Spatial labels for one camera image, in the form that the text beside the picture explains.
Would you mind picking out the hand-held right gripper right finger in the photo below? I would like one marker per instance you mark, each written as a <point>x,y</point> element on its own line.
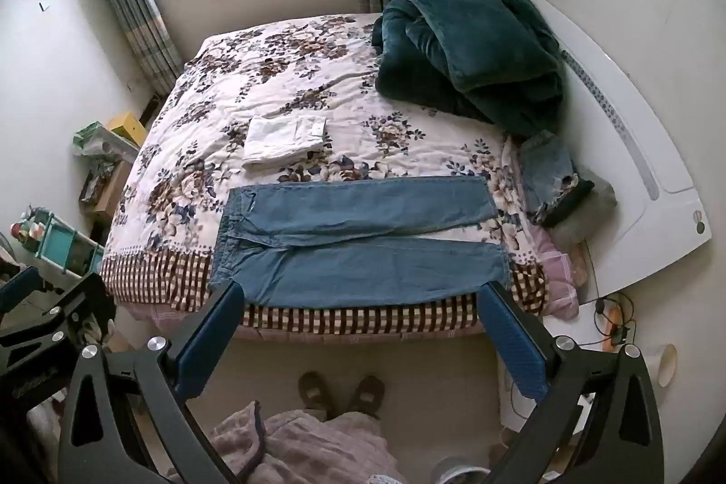
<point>513,348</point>

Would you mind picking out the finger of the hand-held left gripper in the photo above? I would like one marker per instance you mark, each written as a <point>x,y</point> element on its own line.
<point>20,286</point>
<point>79,303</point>

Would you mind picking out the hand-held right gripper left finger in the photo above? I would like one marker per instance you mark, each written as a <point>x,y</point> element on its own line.
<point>210,342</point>

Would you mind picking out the blue denim pants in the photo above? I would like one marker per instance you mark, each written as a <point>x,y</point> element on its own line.
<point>351,268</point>

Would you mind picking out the white folded pants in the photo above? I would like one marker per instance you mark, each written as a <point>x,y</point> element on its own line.
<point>283,138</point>

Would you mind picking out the teal storage cart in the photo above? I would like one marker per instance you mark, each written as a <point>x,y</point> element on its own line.
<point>56,248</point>

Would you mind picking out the pink checked bed sheet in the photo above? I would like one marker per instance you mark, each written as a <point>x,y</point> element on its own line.
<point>558,280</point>

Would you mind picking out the orange power strip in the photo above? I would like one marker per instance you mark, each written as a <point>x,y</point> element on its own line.
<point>615,325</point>

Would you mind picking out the cardboard box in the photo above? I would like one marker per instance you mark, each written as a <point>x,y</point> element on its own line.
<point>108,192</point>

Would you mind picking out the tape roll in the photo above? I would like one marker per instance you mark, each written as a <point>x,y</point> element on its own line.
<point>459,471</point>

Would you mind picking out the grey cloth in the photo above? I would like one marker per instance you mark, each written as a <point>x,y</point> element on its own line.
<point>590,222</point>

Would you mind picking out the paper cup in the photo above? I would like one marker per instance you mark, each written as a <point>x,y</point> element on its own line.
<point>663,365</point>

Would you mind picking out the person's pink fleece robe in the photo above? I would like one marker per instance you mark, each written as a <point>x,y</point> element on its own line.
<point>317,450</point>

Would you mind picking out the black cloth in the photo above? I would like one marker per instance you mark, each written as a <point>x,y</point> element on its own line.
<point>575,196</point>

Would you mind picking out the green white plastic bag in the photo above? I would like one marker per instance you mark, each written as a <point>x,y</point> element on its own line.
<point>93,135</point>

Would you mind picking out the small folded denim garment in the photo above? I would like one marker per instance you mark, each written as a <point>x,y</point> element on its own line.
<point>544,166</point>

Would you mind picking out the yellow box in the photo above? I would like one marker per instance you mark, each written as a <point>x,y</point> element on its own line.
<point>127,125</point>

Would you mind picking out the white headboard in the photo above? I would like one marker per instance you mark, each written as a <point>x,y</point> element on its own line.
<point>624,81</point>

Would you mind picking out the floral checked bedspread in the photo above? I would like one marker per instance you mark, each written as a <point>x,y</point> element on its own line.
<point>317,64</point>

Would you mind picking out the teal plush blanket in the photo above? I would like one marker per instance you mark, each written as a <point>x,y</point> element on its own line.
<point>471,42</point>

